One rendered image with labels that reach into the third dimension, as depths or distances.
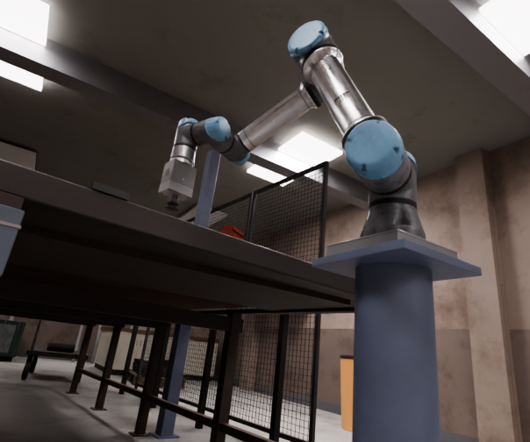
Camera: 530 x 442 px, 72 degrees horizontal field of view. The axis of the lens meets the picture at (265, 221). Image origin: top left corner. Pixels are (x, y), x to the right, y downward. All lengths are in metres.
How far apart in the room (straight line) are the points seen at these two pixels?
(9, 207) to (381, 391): 0.76
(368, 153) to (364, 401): 0.50
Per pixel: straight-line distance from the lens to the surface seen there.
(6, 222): 0.77
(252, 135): 1.23
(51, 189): 0.81
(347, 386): 4.29
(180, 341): 3.07
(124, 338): 7.66
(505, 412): 4.10
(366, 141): 0.82
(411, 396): 0.81
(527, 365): 4.15
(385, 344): 0.81
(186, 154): 1.20
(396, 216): 0.89
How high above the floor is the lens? 0.63
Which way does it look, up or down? 20 degrees up
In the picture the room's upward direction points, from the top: 6 degrees clockwise
